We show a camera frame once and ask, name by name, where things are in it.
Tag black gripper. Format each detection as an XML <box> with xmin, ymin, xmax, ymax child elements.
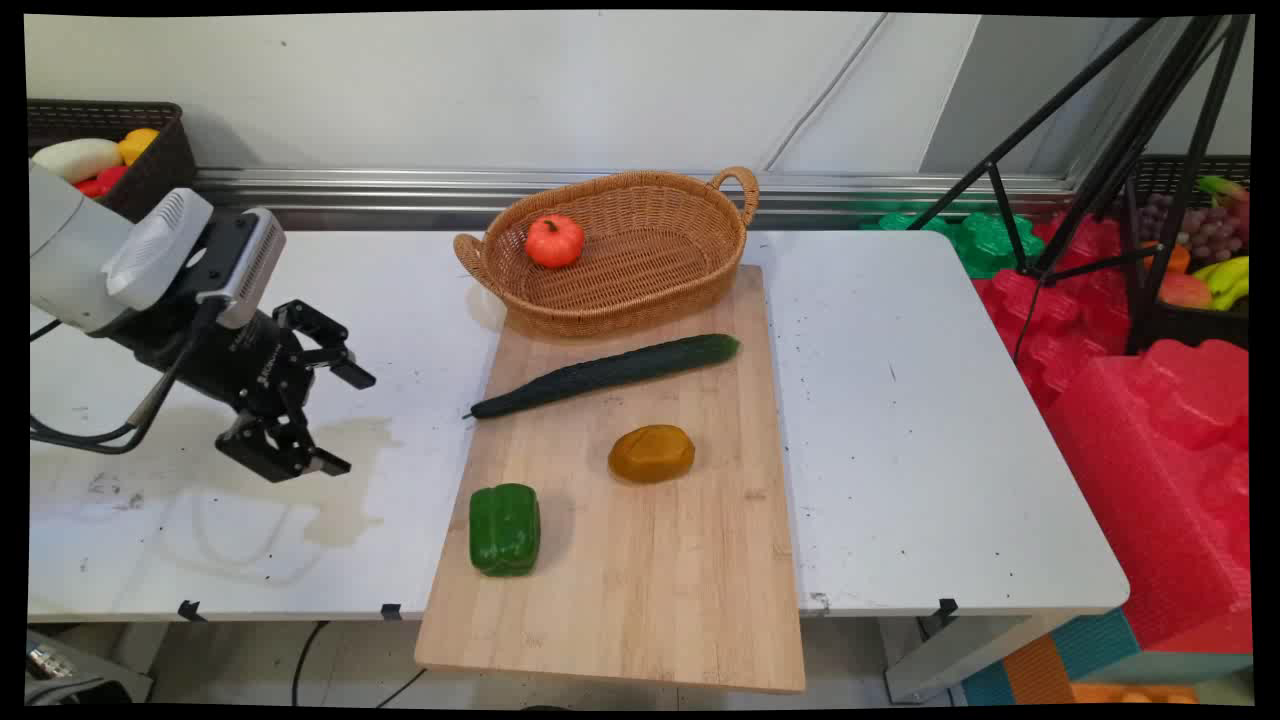
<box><xmin>100</xmin><ymin>298</ymin><xmax>377</xmax><ymax>484</ymax></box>

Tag brown yellow toy potato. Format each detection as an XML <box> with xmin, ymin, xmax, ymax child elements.
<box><xmin>608</xmin><ymin>424</ymin><xmax>697</xmax><ymax>485</ymax></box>

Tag green toy bell pepper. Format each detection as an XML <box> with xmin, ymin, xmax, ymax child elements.
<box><xmin>468</xmin><ymin>483</ymin><xmax>542</xmax><ymax>578</ymax></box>

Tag dark woven vegetable basket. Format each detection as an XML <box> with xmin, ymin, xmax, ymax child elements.
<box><xmin>27</xmin><ymin>100</ymin><xmax>198</xmax><ymax>224</ymax></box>

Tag red toy bell pepper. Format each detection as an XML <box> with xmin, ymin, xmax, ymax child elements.
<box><xmin>72</xmin><ymin>164</ymin><xmax>130</xmax><ymax>200</ymax></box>

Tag red tomato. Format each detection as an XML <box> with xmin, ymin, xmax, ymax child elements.
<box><xmin>525</xmin><ymin>213</ymin><xmax>586</xmax><ymax>270</ymax></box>

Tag long dark green cucumber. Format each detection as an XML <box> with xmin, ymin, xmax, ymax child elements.
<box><xmin>463</xmin><ymin>333</ymin><xmax>742</xmax><ymax>421</ymax></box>

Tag white toy radish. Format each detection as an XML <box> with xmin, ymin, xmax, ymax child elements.
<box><xmin>31</xmin><ymin>138</ymin><xmax>123</xmax><ymax>186</ymax></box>

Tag grey metal base equipment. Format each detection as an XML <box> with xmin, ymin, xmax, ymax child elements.
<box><xmin>25</xmin><ymin>630</ymin><xmax>154</xmax><ymax>707</ymax></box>

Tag wooden cutting board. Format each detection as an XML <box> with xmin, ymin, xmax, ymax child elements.
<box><xmin>414</xmin><ymin>264</ymin><xmax>807</xmax><ymax>695</ymax></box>

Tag green foam piece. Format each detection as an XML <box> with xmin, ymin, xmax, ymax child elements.
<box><xmin>858</xmin><ymin>203</ymin><xmax>1047</xmax><ymax>280</ymax></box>

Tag grey table leg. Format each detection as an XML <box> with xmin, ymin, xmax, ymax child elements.
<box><xmin>884</xmin><ymin>610</ymin><xmax>1086</xmax><ymax>704</ymax></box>

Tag small red foam stack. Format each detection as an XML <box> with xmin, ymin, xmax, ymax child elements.
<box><xmin>973</xmin><ymin>212</ymin><xmax>1138</xmax><ymax>413</ymax></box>

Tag teal and orange box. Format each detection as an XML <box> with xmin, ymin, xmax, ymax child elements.
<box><xmin>960</xmin><ymin>608</ymin><xmax>1254</xmax><ymax>707</ymax></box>

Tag black tripod stand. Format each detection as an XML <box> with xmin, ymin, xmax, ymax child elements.
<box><xmin>905</xmin><ymin>15</ymin><xmax>1253</xmax><ymax>357</ymax></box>

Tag large red foam block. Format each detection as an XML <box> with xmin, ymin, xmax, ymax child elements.
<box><xmin>1043</xmin><ymin>338</ymin><xmax>1254</xmax><ymax>653</ymax></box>

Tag pink orange toy peach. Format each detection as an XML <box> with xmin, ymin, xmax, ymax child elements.
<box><xmin>1158</xmin><ymin>271</ymin><xmax>1214</xmax><ymax>310</ymax></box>

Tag dark woven fruit basket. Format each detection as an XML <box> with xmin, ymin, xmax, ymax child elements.
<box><xmin>1122</xmin><ymin>154</ymin><xmax>1253</xmax><ymax>353</ymax></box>

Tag purple toy grapes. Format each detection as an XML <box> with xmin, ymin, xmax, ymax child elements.
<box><xmin>1140</xmin><ymin>192</ymin><xmax>1249</xmax><ymax>264</ymax></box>

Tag yellow toy bananas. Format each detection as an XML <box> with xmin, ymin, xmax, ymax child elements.
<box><xmin>1193</xmin><ymin>255</ymin><xmax>1252</xmax><ymax>312</ymax></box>

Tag silver metal wall rail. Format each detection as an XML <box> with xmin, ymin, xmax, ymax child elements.
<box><xmin>190</xmin><ymin>167</ymin><xmax>1083</xmax><ymax>232</ymax></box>

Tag thin black floor cable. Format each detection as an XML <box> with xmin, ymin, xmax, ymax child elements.
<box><xmin>375</xmin><ymin>667</ymin><xmax>430</xmax><ymax>709</ymax></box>

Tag woven wicker basket with handles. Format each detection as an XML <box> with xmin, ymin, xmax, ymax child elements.
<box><xmin>453</xmin><ymin>166</ymin><xmax>761</xmax><ymax>338</ymax></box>

